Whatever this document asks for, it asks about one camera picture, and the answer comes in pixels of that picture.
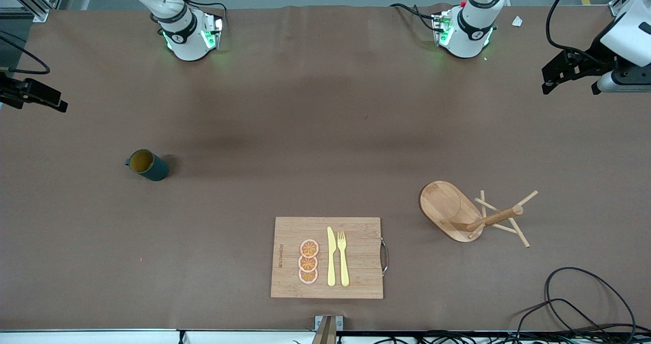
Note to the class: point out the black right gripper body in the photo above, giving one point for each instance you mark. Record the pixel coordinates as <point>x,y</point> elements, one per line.
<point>11,90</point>

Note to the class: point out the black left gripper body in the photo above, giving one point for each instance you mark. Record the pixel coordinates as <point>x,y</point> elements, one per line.
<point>596,59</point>

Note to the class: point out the dark green cup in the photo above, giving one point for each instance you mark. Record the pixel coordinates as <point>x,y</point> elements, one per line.
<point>155,170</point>

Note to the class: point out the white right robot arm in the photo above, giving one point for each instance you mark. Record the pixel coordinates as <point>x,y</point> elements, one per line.
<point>185,38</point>

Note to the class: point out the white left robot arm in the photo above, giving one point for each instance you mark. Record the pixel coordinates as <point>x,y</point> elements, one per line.
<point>470,28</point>

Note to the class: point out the small white paper scrap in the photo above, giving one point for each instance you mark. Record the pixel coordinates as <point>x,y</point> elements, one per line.
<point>518,21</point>

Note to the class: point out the wooden mug tree stand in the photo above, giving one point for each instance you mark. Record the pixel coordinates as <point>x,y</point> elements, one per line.
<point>442,206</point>

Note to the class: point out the bamboo cutting board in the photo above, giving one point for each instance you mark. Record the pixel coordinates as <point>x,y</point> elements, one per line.
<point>356,242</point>

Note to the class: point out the yellow plastic fork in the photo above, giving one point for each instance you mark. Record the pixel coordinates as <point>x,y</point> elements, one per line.
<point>344,267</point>

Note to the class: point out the toy orange slice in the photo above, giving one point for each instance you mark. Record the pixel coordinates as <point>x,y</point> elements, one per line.
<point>309,248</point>

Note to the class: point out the yellow plastic knife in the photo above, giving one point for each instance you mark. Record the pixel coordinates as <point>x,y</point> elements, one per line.
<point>331,262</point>

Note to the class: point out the aluminium frame profile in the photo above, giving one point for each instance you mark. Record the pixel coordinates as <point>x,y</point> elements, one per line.
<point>25,12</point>

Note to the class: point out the metal table bracket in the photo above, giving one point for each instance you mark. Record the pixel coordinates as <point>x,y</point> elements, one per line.
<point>328,326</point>

